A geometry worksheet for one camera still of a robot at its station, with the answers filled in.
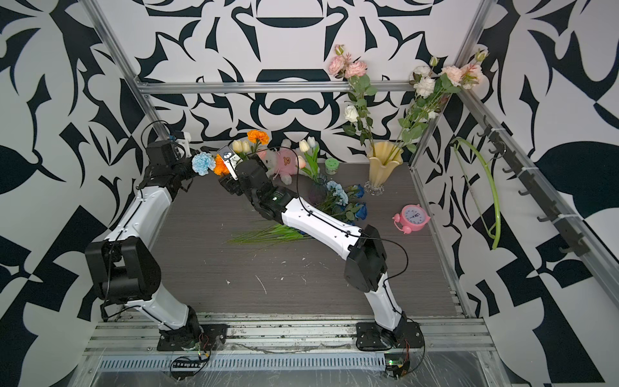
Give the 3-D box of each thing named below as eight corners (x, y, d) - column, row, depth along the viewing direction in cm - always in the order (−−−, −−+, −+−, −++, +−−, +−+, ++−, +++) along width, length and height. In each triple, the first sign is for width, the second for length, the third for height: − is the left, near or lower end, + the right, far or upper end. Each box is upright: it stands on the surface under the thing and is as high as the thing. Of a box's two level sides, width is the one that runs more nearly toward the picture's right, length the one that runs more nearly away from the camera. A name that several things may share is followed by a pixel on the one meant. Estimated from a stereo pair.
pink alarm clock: (408, 238, 98) (411, 234, 95) (389, 220, 103) (391, 215, 101) (431, 221, 103) (434, 217, 100) (412, 205, 108) (414, 200, 106)
